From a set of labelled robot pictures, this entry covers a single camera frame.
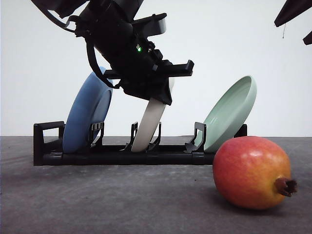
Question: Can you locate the black plastic dish rack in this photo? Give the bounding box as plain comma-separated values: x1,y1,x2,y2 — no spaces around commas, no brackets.
34,121,248,166

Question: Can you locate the red yellow pomegranate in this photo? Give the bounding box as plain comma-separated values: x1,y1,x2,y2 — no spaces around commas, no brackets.
213,136,298,210

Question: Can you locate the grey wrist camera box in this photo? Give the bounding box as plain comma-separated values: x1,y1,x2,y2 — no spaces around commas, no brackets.
132,13,167,36

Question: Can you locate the blue plate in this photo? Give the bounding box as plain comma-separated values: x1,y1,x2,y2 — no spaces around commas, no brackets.
63,67,114,154

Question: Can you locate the white plate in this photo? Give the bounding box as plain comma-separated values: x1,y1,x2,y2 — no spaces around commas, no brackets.
132,100,166,153

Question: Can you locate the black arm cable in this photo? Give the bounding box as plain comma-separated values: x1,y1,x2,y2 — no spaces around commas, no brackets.
66,15,120,89

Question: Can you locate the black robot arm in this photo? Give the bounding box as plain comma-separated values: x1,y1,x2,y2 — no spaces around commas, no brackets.
31,0,195,105

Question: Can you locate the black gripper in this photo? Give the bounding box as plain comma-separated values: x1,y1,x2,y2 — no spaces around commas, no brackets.
78,0,195,105

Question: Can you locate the green plate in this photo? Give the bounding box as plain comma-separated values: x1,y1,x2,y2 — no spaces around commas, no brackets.
195,76,257,153

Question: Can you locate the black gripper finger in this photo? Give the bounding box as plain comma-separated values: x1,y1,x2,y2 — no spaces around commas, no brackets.
302,31,312,45
274,0,312,27

